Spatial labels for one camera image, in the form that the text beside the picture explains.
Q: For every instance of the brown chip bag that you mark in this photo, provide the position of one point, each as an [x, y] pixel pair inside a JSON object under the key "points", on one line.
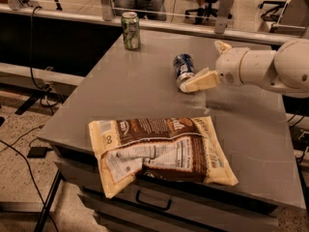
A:
{"points": [[171, 149]]}

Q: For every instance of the black office chair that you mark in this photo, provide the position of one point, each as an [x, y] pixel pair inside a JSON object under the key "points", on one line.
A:
{"points": [[272, 14], [208, 11]]}

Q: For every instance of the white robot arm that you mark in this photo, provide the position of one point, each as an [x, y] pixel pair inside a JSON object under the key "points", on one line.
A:
{"points": [[284, 71]]}

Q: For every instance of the black power adapter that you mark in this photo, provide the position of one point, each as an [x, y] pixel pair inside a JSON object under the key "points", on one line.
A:
{"points": [[37, 152]]}

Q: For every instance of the blue pepsi can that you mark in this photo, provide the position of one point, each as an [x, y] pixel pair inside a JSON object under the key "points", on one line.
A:
{"points": [[183, 64]]}

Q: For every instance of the black drawer handle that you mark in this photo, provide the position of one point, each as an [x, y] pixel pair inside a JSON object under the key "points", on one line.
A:
{"points": [[152, 200]]}

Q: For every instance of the green soda can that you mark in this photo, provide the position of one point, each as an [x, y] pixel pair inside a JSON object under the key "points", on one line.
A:
{"points": [[131, 30]]}

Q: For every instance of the grey drawer cabinet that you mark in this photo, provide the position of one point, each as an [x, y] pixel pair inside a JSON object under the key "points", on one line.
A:
{"points": [[250, 123]]}

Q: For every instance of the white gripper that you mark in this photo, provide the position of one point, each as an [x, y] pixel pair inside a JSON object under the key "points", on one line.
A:
{"points": [[228, 67]]}

